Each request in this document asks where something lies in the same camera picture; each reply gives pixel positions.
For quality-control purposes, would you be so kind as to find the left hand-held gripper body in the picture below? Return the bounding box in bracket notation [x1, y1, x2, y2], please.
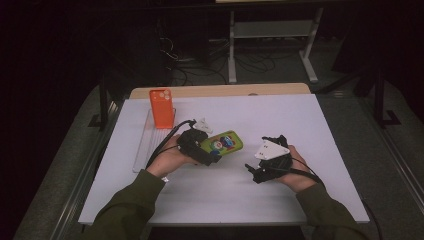
[175, 118, 215, 163]

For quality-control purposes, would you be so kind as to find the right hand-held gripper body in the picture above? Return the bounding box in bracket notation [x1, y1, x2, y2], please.
[254, 134, 294, 178]

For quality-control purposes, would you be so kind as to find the green clown phone case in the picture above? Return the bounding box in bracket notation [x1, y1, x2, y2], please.
[199, 129, 244, 158]

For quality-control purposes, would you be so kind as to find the orange phone case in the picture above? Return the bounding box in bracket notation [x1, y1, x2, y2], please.
[148, 88, 176, 130]

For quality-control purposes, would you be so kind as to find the clear acrylic rack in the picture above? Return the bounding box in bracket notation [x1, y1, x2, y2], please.
[132, 108, 178, 174]

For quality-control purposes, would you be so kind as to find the person's left hand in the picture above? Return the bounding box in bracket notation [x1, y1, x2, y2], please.
[145, 134, 202, 179]

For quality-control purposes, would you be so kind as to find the person's right hand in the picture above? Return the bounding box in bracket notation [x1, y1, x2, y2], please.
[275, 144, 318, 194]

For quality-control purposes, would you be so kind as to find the black metal stand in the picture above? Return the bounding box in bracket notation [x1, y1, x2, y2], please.
[88, 71, 113, 132]
[373, 66, 402, 129]

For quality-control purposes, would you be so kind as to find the left hand-held gripper cable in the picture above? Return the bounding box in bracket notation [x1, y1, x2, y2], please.
[145, 119, 198, 169]

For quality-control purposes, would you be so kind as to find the tangle of black floor cables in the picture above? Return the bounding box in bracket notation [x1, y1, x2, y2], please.
[159, 35, 301, 86]

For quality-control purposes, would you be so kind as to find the aluminium frame rail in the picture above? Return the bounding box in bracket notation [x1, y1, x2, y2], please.
[358, 96, 424, 204]
[49, 99, 133, 240]

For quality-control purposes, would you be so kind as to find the white metal desk frame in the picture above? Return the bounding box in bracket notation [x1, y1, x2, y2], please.
[227, 7, 325, 85]

